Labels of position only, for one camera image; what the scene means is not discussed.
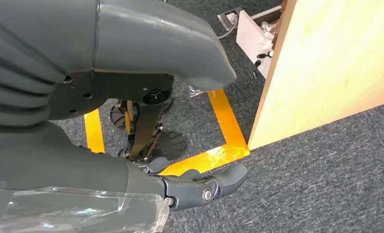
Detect black key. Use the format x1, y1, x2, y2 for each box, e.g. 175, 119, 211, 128
253, 51, 274, 69

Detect black robot leg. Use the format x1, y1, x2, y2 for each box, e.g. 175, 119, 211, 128
49, 71, 175, 162

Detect robot right arm ribbed sleeve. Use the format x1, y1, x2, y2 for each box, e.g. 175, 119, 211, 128
0, 0, 99, 129

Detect yellow floor tape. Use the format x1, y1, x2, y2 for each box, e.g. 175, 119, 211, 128
83, 88, 251, 177

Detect metal floor socket box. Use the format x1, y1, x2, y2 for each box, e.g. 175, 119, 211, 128
217, 7, 245, 32

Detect white drawer unit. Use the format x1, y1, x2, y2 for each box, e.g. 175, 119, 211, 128
236, 4, 284, 80

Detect white items in drawer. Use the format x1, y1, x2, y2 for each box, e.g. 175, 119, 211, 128
259, 20, 281, 53

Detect grey floor cable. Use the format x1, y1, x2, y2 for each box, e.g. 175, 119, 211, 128
217, 19, 239, 40

